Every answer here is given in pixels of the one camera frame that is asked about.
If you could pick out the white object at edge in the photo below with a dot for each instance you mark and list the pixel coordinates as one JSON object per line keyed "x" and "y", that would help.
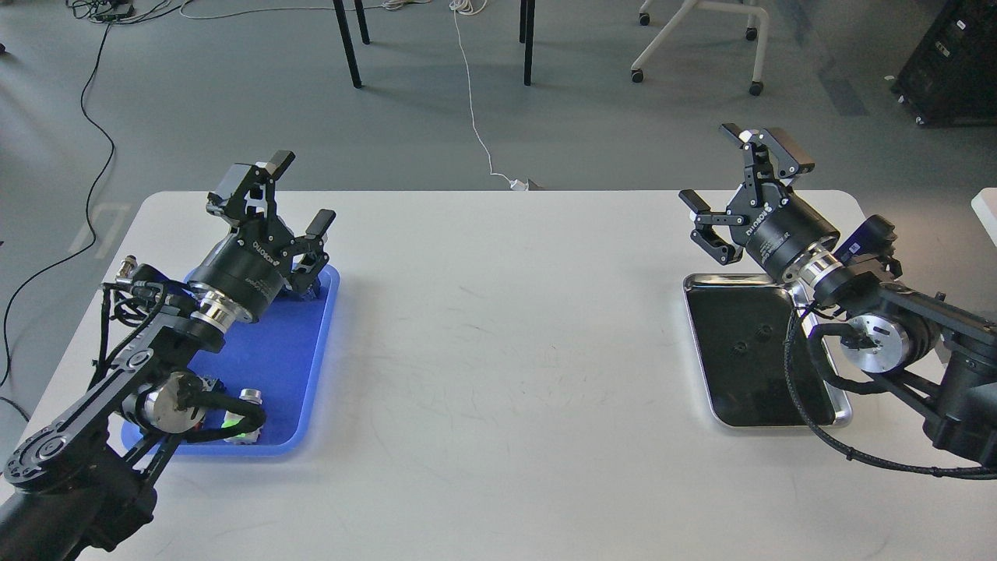
{"x": 984, "y": 206}

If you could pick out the shiny metal tray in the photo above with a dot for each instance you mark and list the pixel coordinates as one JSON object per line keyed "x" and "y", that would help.
{"x": 739, "y": 324}

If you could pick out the white rolling chair base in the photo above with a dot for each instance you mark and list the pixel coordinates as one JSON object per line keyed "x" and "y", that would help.
{"x": 675, "y": 45}

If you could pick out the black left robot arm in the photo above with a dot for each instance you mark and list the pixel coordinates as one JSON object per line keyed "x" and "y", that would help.
{"x": 87, "y": 478}

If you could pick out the black equipment case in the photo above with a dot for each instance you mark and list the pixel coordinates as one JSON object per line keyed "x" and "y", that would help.
{"x": 950, "y": 78}

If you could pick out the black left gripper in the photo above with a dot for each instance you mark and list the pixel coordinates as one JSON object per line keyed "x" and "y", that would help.
{"x": 260, "y": 257}

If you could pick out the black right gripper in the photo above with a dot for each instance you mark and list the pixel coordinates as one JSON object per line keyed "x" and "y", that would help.
{"x": 773, "y": 225}

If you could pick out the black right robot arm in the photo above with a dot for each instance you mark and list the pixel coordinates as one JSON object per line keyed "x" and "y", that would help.
{"x": 938, "y": 359}

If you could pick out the blue plastic tray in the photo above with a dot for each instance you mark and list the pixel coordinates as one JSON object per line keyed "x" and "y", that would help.
{"x": 281, "y": 356}

